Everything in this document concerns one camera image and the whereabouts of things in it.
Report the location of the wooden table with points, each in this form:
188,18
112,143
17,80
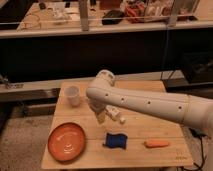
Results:
137,127

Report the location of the black bag on shelf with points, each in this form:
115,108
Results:
112,17

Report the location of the white plastic cup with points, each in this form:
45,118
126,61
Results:
73,95

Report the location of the white bottle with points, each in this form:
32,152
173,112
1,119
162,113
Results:
115,114

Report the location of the orange carrot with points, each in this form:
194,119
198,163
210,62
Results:
156,143

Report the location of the red object on shelf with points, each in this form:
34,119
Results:
135,12

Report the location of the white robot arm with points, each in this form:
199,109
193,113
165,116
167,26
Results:
192,111

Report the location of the metal shelf post left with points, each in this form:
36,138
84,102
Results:
83,10

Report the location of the orange plate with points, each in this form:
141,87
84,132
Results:
66,142

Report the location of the blue cloth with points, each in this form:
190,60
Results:
115,141

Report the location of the metal shelf post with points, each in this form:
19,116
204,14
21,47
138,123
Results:
83,10
174,13

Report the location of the metal shelf post right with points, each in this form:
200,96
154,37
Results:
174,13

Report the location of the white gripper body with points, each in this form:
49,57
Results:
100,117

